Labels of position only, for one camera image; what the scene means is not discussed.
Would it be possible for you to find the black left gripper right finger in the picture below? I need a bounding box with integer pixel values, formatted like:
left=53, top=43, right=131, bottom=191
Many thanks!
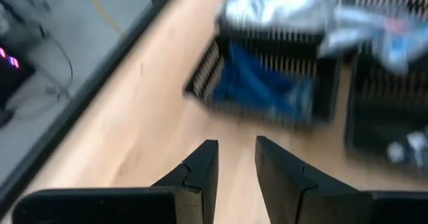
left=255, top=136, right=428, bottom=224

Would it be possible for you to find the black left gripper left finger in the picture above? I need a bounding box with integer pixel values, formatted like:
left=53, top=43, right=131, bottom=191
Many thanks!
left=11, top=139, right=220, bottom=224

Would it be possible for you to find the black slotted plastic basket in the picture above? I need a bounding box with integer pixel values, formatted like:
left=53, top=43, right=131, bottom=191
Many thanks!
left=343, top=43, right=428, bottom=177
left=339, top=0, right=428, bottom=21
left=183, top=16, right=341, bottom=130

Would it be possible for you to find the white plastic pouch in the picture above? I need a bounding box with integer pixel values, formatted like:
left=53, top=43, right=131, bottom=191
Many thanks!
left=223, top=0, right=338, bottom=31
left=387, top=126, right=428, bottom=169

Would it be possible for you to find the red toothbrush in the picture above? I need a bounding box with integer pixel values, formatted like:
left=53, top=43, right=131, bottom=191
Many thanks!
left=318, top=6, right=428, bottom=75

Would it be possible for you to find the black floor device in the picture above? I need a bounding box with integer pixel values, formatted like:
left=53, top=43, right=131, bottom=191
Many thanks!
left=0, top=43, right=37, bottom=110

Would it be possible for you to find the black aluminium table frame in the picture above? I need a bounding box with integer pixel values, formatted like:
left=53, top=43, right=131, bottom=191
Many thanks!
left=0, top=0, right=175, bottom=217

